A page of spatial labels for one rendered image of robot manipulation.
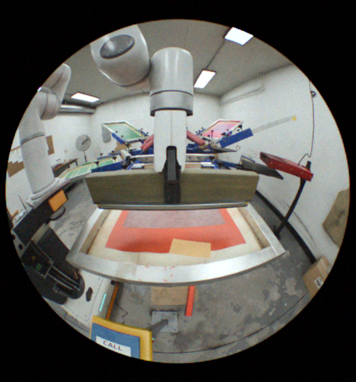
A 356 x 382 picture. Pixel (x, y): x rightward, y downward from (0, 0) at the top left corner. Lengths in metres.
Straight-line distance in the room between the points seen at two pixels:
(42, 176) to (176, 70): 0.39
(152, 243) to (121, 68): 0.37
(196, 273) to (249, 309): 1.20
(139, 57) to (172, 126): 0.12
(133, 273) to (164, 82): 0.33
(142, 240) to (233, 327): 1.21
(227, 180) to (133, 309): 1.26
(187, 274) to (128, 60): 0.35
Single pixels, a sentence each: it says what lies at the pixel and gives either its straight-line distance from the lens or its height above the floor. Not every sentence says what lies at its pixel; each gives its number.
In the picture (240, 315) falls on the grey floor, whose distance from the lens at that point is 1.35.
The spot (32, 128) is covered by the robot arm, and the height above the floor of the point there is 1.32.
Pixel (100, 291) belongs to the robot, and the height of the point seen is 0.28.
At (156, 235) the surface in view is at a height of 0.96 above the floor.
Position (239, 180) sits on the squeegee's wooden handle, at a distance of 0.26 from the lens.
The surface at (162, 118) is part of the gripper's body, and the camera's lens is 0.17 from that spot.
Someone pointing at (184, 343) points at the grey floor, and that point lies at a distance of 1.27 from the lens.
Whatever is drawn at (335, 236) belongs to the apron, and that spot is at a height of 0.60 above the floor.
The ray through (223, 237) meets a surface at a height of 0.96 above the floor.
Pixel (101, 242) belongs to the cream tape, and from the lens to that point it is 0.38.
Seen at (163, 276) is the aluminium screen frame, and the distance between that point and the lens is 0.24.
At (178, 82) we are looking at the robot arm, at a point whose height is 1.30.
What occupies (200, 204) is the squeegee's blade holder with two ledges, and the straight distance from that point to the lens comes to 0.24.
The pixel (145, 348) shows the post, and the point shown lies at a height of 0.95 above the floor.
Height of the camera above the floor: 1.22
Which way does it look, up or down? 30 degrees down
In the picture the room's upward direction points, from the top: straight up
